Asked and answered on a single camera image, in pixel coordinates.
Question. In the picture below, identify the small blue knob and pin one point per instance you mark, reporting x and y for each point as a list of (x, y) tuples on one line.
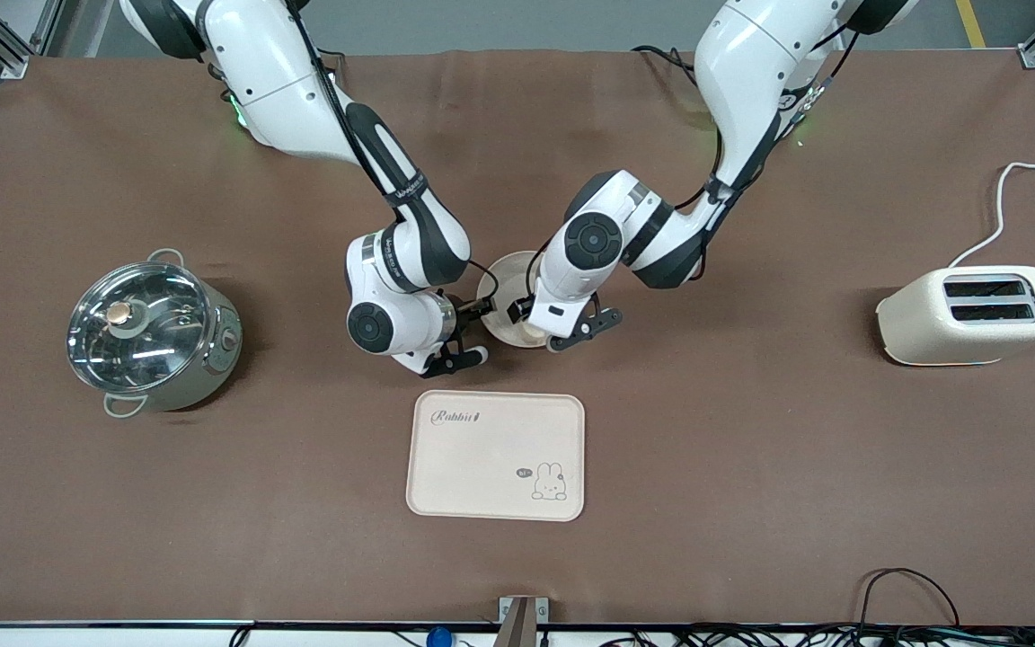
[(438, 637)]

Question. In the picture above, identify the round cream plate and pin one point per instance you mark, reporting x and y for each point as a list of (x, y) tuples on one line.
[(504, 279)]

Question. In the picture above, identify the steel electric cooking pot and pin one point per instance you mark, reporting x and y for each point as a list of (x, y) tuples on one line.
[(212, 364)]

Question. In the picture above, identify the grey metal bracket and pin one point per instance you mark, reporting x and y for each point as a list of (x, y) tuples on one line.
[(522, 620)]

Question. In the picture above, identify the cream rabbit print tray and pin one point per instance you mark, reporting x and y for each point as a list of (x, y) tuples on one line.
[(490, 458)]

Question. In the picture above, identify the brown table cover mat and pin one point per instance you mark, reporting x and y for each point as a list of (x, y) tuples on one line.
[(751, 449)]

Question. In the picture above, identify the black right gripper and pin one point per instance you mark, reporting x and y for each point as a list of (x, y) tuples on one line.
[(466, 313)]

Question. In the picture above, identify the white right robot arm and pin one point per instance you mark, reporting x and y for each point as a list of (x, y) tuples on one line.
[(275, 81)]

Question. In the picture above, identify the glass pot lid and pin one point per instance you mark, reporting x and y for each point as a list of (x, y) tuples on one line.
[(149, 346)]

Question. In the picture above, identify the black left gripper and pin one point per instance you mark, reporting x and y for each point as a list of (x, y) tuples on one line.
[(518, 311)]

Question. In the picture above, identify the cream two-slot toaster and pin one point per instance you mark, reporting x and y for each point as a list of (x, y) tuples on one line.
[(958, 337)]

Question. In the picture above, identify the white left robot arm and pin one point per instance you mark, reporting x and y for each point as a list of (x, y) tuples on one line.
[(751, 72)]

